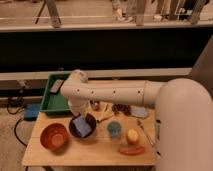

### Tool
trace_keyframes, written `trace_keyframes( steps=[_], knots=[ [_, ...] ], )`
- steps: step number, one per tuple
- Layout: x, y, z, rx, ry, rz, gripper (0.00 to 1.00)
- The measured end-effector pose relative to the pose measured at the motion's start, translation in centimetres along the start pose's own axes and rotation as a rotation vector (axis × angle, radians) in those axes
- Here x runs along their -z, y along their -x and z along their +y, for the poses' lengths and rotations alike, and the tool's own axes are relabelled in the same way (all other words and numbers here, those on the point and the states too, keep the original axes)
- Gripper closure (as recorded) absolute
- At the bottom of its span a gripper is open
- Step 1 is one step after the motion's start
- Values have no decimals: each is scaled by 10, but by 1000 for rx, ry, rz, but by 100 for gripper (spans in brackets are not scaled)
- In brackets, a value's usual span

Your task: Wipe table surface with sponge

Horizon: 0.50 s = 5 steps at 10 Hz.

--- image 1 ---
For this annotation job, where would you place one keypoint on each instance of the blue box on floor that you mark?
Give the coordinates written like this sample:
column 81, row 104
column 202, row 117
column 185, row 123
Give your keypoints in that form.
column 32, row 111

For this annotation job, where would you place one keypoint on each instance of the metal spoon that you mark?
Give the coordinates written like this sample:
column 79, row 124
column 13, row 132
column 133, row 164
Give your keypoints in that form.
column 140, row 124

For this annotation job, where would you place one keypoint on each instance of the grey blue cloth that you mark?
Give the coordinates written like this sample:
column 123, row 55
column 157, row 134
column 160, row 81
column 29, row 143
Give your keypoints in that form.
column 139, row 112

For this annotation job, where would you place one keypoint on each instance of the small metal cup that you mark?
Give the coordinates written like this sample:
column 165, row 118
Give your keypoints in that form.
column 95, row 105

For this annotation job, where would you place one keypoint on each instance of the yellow apple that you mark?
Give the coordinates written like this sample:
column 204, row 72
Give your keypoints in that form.
column 132, row 137

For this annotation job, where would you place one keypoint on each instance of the blue sponge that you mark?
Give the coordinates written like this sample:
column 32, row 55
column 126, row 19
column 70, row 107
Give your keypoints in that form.
column 82, row 126

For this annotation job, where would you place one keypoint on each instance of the dark red grapes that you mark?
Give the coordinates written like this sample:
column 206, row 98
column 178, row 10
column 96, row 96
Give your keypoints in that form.
column 125, row 109

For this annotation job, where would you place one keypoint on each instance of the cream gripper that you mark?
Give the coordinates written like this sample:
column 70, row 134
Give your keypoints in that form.
column 79, row 107

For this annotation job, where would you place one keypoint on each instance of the blue cup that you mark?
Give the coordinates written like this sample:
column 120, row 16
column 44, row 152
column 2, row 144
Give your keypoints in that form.
column 114, row 129

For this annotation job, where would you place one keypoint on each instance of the dark purple bowl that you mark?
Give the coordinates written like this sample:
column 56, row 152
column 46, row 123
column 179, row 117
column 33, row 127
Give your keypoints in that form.
column 90, row 119

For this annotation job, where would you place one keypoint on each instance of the orange bowl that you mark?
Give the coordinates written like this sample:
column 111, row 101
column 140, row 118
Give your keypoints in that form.
column 54, row 136

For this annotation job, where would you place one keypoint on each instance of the green plastic tray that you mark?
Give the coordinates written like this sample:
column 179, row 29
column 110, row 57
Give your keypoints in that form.
column 54, row 104

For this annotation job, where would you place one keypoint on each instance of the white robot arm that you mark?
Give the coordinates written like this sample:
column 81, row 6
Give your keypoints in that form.
column 184, row 115

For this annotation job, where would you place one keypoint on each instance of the grey rectangular block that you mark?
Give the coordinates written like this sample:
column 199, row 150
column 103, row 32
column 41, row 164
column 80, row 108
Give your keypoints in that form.
column 56, row 86

